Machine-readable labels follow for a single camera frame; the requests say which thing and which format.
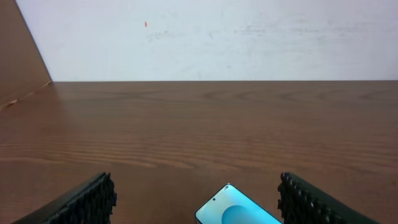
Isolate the Galaxy S25 smartphone cyan screen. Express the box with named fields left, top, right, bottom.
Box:
left=195, top=184, right=281, bottom=224

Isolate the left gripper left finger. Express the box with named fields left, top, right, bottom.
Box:
left=12, top=172, right=117, bottom=224

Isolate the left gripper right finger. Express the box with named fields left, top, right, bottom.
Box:
left=277, top=172, right=378, bottom=224

